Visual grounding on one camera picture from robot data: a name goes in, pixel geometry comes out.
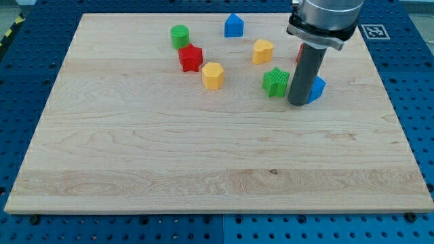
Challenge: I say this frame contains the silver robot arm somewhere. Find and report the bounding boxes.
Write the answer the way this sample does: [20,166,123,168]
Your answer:
[287,0,364,50]

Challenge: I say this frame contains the wooden board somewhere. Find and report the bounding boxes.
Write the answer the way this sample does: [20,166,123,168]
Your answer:
[5,14,433,215]

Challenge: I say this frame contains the yellow hexagon block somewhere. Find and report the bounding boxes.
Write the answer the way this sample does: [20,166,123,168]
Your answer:
[201,62,224,89]

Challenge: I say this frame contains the red star block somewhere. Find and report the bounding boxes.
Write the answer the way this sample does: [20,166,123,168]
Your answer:
[178,43,203,72]

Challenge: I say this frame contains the green star block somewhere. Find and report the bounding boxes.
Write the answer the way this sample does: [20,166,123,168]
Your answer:
[262,67,290,98]

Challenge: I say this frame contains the yellow heart block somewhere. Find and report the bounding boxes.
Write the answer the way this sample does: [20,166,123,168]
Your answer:
[252,39,274,64]

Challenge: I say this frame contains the green cylinder block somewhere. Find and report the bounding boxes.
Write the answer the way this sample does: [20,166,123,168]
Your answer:
[170,25,190,49]

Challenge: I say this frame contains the blue house-shaped block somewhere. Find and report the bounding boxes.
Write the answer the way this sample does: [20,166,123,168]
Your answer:
[224,13,244,38]

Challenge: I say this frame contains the blue block behind rod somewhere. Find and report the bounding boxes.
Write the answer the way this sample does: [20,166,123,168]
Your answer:
[307,76,326,104]

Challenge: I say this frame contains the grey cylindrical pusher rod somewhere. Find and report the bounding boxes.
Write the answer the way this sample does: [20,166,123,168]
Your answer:
[288,43,326,106]

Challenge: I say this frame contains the red block behind rod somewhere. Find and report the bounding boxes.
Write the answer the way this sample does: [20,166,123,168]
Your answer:
[296,43,304,63]

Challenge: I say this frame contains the fiducial marker tag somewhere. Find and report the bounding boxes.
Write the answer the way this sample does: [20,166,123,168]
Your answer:
[361,24,391,41]

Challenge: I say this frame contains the yellow black hazard tape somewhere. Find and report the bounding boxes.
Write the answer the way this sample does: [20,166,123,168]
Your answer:
[1,12,26,48]

